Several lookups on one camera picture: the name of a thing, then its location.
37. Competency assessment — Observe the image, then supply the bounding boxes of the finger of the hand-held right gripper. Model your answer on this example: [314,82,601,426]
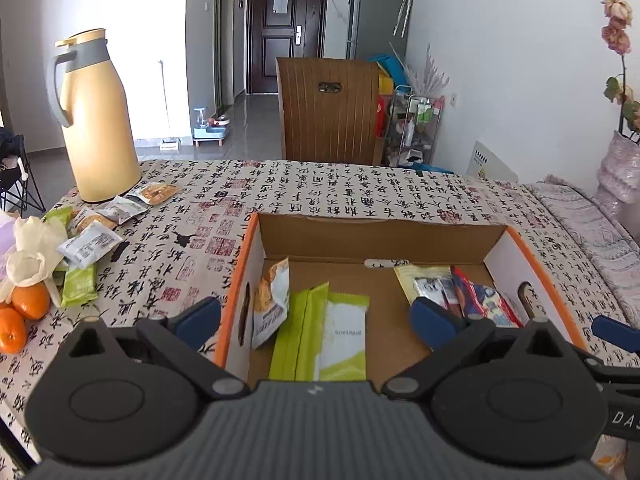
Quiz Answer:
[575,315,640,386]

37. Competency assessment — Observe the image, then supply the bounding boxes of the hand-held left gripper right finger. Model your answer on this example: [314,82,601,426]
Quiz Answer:
[382,296,576,402]

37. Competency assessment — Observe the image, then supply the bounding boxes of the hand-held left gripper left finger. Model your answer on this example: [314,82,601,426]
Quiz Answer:
[50,296,251,401]

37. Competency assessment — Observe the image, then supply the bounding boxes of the small foil snack packet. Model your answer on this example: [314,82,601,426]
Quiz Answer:
[412,277,458,311]

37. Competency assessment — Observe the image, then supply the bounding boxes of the yellow snack packet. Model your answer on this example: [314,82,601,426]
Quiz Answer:
[394,264,453,306]

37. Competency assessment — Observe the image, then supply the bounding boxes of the red snack packet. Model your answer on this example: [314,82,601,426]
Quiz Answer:
[450,266,523,328]

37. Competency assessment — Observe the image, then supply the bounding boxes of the white orange chip packet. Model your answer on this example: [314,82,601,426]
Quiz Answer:
[251,256,292,351]

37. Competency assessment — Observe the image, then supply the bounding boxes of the green white snack packet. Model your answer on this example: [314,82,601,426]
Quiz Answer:
[317,292,371,382]

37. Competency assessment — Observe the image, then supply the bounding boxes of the plain green snack packet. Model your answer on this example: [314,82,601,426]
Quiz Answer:
[268,282,331,381]

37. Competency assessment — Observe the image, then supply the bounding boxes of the red cardboard box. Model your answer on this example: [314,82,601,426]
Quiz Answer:
[214,211,590,391]

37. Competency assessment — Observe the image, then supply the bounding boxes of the grey quilted blanket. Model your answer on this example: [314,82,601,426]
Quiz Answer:
[522,175,640,326]

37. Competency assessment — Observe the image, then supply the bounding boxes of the small green snack packet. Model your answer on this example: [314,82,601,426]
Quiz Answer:
[42,205,73,231]
[60,262,99,309]

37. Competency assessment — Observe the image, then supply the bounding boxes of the white flat snack packet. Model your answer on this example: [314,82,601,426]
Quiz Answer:
[57,220,123,268]

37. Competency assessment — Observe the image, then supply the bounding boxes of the orange print snack packet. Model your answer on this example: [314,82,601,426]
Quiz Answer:
[125,182,180,206]

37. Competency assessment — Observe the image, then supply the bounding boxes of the white brown snack packet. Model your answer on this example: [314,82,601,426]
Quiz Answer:
[97,195,148,223]
[67,207,118,236]

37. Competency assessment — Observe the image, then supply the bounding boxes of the calligraphy printed tablecloth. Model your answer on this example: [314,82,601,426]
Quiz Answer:
[0,158,640,461]

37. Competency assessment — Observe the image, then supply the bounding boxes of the orange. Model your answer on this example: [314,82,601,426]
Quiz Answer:
[11,282,51,321]
[0,306,27,354]

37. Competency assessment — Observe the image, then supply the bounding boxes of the white mop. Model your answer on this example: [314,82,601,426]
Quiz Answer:
[157,59,181,151]

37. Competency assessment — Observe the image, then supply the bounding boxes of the pet water dispenser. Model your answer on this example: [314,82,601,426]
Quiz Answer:
[192,106,231,147]

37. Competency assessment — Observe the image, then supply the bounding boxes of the yellow thermos jug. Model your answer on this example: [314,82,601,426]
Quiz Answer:
[46,29,142,204]

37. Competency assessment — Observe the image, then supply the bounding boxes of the black folding chair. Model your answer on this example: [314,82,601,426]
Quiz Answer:
[0,127,48,213]

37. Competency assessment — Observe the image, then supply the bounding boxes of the white dried grass bunch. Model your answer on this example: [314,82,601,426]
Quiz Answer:
[400,45,451,98]

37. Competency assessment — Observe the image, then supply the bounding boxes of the blue plastic item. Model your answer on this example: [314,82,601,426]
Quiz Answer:
[367,52,408,93]

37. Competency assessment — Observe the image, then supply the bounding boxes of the dark brown door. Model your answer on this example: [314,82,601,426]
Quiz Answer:
[247,0,331,96]

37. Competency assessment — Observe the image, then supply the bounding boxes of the dried pink roses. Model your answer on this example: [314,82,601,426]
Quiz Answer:
[600,0,640,141]

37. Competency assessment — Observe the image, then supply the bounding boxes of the grey refrigerator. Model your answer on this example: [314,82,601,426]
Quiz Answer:
[346,0,416,61]

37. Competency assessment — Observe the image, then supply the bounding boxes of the white folded umbrella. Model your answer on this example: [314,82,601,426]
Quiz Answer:
[392,0,417,38]

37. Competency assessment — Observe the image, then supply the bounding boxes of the wire storage trolley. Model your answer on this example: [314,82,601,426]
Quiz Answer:
[385,85,443,168]

